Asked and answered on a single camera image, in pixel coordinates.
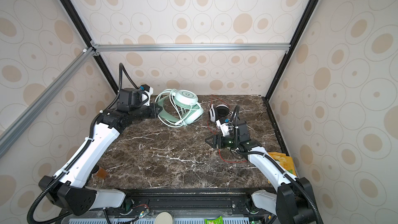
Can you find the amber bottle black cap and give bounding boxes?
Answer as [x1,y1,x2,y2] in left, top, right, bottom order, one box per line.
[95,167,108,180]

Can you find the cream lid jar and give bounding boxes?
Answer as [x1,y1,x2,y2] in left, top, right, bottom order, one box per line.
[154,212,174,224]

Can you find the yellow chips bag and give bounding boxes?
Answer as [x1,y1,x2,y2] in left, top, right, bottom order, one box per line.
[268,152,297,176]

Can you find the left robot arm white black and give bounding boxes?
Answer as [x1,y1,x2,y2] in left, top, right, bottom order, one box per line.
[27,63,162,224]

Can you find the green snack packet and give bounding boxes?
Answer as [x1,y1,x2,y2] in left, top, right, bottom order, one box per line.
[204,216,223,224]

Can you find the silver aluminium left rail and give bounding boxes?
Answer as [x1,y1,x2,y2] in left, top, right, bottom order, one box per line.
[1,47,94,156]

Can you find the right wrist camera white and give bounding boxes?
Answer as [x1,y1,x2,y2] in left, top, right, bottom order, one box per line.
[216,117,233,137]

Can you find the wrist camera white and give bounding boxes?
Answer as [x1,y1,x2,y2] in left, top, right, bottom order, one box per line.
[216,117,233,137]
[139,84,154,106]

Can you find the silver aluminium rail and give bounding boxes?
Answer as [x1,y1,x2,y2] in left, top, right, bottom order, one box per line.
[93,43,291,52]
[1,47,94,156]

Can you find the black frame post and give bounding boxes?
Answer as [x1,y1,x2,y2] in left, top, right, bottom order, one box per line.
[264,0,320,103]
[59,0,118,94]

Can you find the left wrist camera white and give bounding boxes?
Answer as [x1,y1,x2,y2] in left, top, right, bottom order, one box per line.
[139,84,154,106]

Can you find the mint green headphones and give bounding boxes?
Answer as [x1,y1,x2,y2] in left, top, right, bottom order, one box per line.
[154,89,204,128]

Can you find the black frame post right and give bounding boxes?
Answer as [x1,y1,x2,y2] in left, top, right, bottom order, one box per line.
[264,0,320,103]

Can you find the white black headphones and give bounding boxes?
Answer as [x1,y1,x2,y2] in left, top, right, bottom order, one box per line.
[208,104,230,123]

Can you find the silver aluminium back rail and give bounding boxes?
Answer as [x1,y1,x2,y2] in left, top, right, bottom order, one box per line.
[93,43,291,52]

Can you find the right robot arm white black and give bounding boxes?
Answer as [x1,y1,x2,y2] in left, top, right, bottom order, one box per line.
[205,104,323,224]

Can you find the red headphone cable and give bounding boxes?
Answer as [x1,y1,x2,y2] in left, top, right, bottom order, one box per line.
[207,95,249,164]

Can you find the black mounting base rail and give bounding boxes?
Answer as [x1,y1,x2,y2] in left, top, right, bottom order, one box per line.
[55,188,324,224]

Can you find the black frame post left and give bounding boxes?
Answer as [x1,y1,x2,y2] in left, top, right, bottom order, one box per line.
[59,0,118,94]

